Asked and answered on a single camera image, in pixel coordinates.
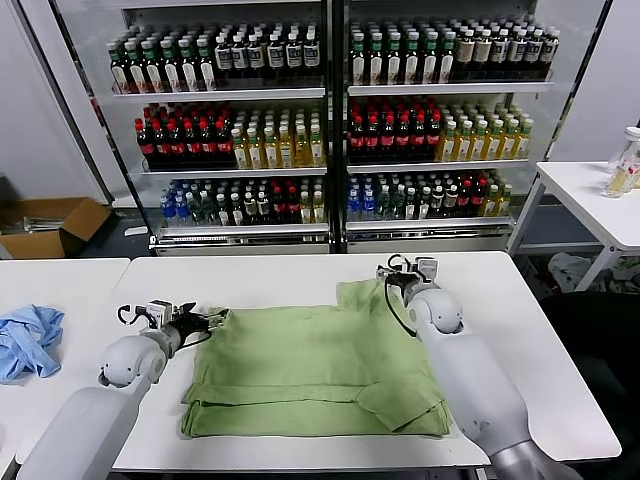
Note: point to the crumpled light blue shirt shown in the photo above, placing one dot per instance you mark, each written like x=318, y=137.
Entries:
x=30, y=345

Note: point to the glass door beverage cabinet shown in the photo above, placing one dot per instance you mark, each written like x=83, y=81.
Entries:
x=225, y=15
x=440, y=10

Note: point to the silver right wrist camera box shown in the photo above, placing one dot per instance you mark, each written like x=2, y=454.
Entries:
x=426, y=270

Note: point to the clear green water bottle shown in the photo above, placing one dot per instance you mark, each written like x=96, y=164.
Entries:
x=196, y=212
x=208, y=212
x=397, y=205
x=384, y=205

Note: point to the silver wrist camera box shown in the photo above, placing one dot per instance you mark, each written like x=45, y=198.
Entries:
x=160, y=315
x=426, y=270

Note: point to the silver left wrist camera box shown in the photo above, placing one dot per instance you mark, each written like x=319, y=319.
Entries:
x=160, y=315

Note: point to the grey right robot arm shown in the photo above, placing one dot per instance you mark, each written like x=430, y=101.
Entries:
x=470, y=380

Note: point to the beige label dark bottle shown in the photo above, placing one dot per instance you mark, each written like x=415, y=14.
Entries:
x=466, y=56
x=483, y=55

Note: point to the small white flat object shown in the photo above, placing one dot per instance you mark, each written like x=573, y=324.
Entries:
x=136, y=232

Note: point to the white side table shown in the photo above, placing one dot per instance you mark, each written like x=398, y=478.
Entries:
x=580, y=185

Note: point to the small dark tea bottle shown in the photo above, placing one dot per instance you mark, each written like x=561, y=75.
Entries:
x=263, y=210
x=223, y=212
x=249, y=210
x=236, y=212
x=437, y=202
x=410, y=205
x=424, y=205
x=451, y=200

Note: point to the small yellow tea bottle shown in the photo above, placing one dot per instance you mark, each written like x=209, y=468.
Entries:
x=492, y=200
x=318, y=210
x=505, y=200
x=305, y=210

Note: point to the small red cap cola bottle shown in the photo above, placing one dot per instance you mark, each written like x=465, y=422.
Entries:
x=277, y=207
x=291, y=207
x=465, y=197
x=478, y=196

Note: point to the grey metal parts bundle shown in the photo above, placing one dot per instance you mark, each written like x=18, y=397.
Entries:
x=30, y=225

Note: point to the white metal shelf board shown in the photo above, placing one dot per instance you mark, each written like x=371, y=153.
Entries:
x=220, y=95
x=450, y=90
x=440, y=166
x=235, y=173
x=430, y=225
x=240, y=231

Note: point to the clear plastic jar white lid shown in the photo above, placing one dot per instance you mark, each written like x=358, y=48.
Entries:
x=622, y=165

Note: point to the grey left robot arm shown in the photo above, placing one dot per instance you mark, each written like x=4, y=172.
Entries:
x=90, y=415

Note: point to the white cap dark label bottle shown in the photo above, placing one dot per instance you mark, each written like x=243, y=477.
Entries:
x=225, y=60
x=534, y=52
x=275, y=58
x=240, y=60
x=517, y=53
x=257, y=59
x=550, y=51
x=293, y=57
x=499, y=54
x=311, y=56

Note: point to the yellow tea bottle green label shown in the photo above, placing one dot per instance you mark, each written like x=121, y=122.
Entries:
x=241, y=152
x=523, y=141
x=302, y=150
x=317, y=149
x=479, y=144
x=463, y=145
x=448, y=145
x=255, y=152
x=271, y=151
x=494, y=143
x=509, y=142
x=286, y=151

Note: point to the green cap dark tea bottle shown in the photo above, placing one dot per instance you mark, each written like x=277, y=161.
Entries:
x=172, y=75
x=446, y=64
x=429, y=65
x=358, y=67
x=190, y=74
x=375, y=67
x=208, y=74
x=411, y=66
x=120, y=75
x=137, y=75
x=154, y=75
x=393, y=66

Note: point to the blue drink bottle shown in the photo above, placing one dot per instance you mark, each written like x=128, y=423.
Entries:
x=182, y=210
x=354, y=205
x=168, y=210
x=369, y=205

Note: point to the light green t-shirt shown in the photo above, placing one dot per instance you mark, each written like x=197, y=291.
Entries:
x=300, y=360

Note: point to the grey green crumpled cloth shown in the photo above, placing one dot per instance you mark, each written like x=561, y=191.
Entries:
x=625, y=275

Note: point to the open brown cardboard box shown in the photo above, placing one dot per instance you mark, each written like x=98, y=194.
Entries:
x=30, y=246

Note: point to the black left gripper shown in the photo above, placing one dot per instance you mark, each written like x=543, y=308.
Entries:
x=190, y=326

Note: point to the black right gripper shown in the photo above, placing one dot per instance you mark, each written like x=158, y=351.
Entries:
x=404, y=280

